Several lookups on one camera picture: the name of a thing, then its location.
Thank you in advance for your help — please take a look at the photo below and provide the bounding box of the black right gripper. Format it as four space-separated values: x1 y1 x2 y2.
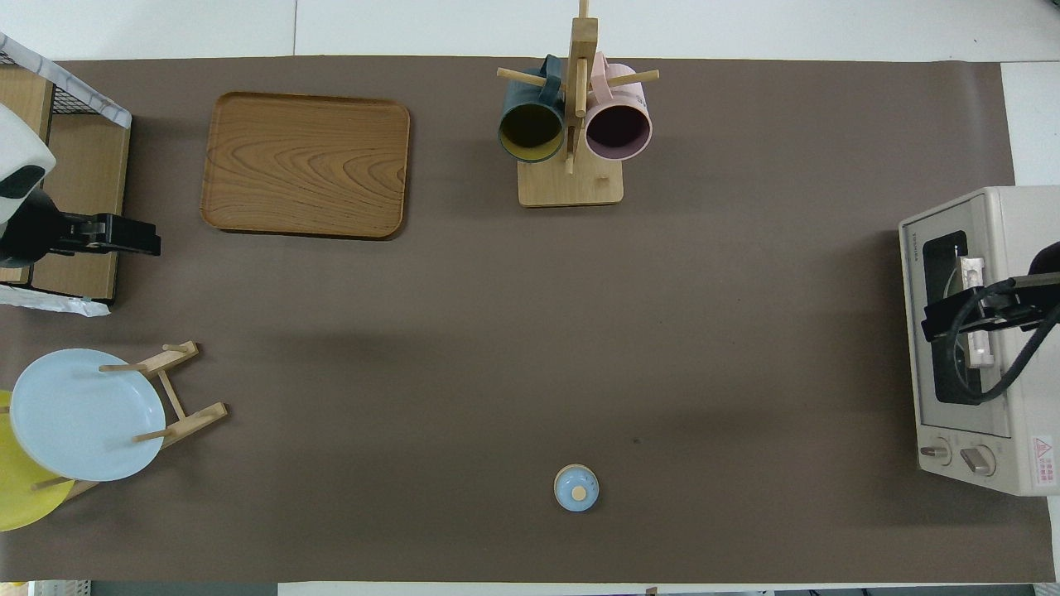
922 244 1060 342

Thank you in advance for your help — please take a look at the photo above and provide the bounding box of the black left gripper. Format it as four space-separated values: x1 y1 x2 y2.
0 189 161 267

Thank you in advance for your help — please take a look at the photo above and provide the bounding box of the beige toaster oven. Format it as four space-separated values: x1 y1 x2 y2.
899 185 1060 497

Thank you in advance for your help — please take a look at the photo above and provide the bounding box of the white grid-patterned cloth liner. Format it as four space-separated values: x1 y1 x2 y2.
0 33 132 317

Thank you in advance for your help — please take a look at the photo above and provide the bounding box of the light blue plate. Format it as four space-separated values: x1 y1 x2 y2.
10 348 166 483

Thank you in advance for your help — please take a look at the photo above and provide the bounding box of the brown wooden tray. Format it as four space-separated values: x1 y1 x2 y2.
200 91 411 241

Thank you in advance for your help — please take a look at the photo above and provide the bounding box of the wooden plate rack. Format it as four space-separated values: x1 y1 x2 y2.
33 340 229 502

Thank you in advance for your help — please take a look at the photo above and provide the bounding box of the yellow plate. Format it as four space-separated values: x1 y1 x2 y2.
0 389 75 532

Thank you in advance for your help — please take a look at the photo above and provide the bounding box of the brown table mat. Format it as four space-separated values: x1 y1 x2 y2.
0 56 1057 584

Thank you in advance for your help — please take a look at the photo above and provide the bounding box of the pink mug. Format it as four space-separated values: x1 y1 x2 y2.
584 52 654 162

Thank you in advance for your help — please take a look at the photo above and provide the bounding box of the dark blue mug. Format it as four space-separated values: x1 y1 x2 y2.
497 56 566 164

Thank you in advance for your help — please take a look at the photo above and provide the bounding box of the wooden mug tree stand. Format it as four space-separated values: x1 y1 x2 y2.
497 0 661 208

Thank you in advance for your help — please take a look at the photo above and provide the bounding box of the small blue call bell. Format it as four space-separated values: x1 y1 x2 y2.
553 464 600 512

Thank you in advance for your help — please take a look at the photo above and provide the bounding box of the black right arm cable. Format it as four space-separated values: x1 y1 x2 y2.
944 277 1060 406

